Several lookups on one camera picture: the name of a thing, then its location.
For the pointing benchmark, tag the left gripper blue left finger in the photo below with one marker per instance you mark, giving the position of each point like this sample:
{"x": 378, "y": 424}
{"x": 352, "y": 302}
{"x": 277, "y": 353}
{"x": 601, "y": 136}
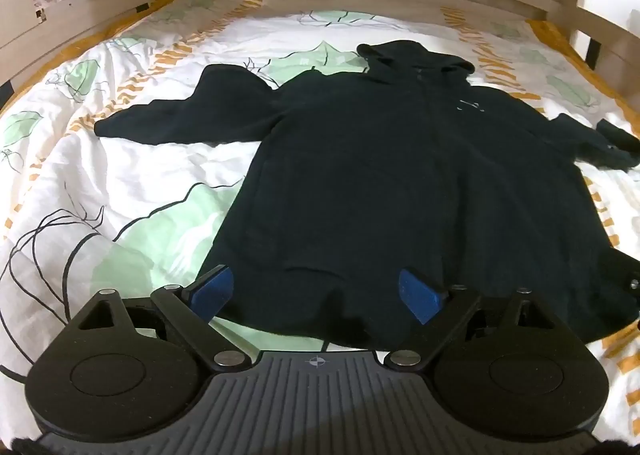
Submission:
{"x": 209, "y": 293}

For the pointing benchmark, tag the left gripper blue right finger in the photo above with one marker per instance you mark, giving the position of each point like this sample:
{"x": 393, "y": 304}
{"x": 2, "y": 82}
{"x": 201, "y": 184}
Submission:
{"x": 422, "y": 300}

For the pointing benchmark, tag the dark navy zip hoodie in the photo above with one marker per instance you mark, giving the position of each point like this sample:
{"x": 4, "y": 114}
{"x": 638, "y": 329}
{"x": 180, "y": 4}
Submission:
{"x": 405, "y": 165}

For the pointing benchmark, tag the white jellyfish print duvet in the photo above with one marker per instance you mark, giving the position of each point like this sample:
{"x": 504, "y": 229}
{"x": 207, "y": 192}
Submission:
{"x": 79, "y": 214}

